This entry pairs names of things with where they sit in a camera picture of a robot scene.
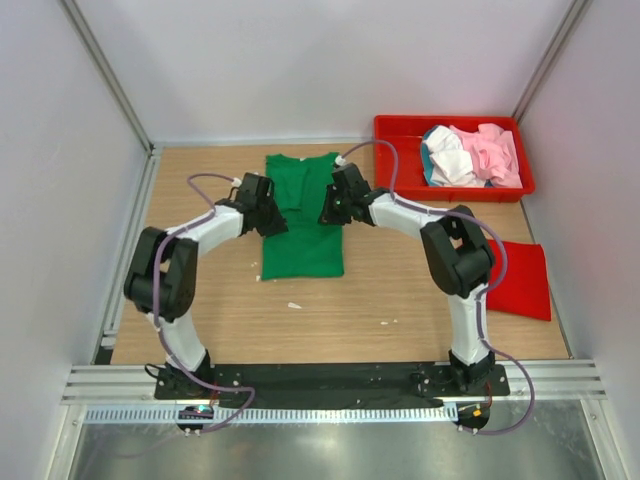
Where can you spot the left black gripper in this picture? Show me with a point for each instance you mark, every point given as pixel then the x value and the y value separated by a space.
pixel 277 226

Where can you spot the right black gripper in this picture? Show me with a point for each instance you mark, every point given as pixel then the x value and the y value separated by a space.
pixel 328 215

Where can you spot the green t shirt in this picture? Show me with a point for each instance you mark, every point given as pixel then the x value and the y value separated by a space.
pixel 307 249

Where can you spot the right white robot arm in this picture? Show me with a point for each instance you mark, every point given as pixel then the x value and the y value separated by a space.
pixel 458 256

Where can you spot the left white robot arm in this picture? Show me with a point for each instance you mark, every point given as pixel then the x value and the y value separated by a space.
pixel 162 275

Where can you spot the red plastic bin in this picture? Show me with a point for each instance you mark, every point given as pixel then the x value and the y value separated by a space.
pixel 405 133

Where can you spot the white t shirt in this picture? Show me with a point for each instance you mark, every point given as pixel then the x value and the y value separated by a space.
pixel 440 135

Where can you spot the pink t shirt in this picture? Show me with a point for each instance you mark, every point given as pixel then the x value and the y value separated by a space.
pixel 493 154

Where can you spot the folded red t shirt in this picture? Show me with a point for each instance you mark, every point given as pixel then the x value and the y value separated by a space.
pixel 524 290

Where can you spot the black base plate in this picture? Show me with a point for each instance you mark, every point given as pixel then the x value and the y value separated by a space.
pixel 275 383

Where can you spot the slotted cable duct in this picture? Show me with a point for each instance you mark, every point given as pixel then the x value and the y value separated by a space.
pixel 196 414

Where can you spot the left aluminium frame post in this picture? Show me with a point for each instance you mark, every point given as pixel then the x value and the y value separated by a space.
pixel 82 28

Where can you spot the aluminium frame post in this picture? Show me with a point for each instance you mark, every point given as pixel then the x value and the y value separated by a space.
pixel 82 28
pixel 560 39

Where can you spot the front aluminium rail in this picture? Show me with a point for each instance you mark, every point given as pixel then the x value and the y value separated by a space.
pixel 552 379

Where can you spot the right aluminium frame post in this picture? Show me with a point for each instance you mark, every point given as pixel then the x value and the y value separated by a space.
pixel 560 39

